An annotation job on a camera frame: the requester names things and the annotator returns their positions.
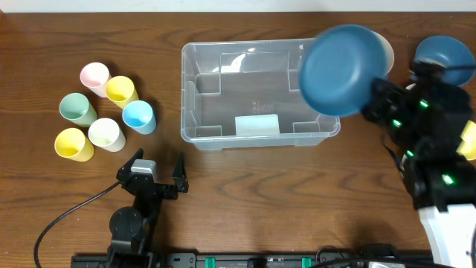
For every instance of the white small bowl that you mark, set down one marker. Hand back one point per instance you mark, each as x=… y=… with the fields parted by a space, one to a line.
x=409 y=87

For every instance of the green plastic cup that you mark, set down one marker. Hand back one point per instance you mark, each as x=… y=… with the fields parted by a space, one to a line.
x=76 y=108

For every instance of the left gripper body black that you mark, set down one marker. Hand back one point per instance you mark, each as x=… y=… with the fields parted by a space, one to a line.
x=159 y=187

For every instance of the pink plastic cup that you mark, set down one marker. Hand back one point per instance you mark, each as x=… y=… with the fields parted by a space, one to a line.
x=95 y=76

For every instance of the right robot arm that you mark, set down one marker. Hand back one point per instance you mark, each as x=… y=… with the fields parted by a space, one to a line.
x=426 y=124

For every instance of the yellow plastic cup lower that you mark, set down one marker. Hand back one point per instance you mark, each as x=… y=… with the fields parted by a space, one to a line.
x=73 y=144

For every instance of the light blue plastic cup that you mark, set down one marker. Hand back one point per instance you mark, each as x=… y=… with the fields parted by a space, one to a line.
x=140 y=116

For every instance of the yellow plastic cup upper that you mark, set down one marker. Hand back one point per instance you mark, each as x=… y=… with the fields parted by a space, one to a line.
x=121 y=91

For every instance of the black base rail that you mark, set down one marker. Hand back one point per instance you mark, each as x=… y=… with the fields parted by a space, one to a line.
x=193 y=260

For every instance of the cream white plastic cup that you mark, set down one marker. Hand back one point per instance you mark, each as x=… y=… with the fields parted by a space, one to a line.
x=106 y=133

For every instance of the yellow plastic cup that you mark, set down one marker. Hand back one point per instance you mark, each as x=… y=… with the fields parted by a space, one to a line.
x=73 y=144
x=121 y=91

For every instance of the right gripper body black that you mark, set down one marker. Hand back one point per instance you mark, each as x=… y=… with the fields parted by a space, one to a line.
x=378 y=100

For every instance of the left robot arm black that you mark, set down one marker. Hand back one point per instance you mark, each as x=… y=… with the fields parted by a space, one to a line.
x=133 y=227

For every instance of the yellow small bowl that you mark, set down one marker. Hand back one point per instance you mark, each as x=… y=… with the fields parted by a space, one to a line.
x=467 y=147

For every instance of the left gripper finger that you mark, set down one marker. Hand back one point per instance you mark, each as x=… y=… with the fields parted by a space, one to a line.
x=179 y=175
x=126 y=169

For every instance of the dark blue large bowl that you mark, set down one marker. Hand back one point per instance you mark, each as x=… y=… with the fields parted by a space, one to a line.
x=338 y=69

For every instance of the clear plastic storage container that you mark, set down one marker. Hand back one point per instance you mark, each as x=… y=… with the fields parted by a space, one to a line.
x=224 y=80

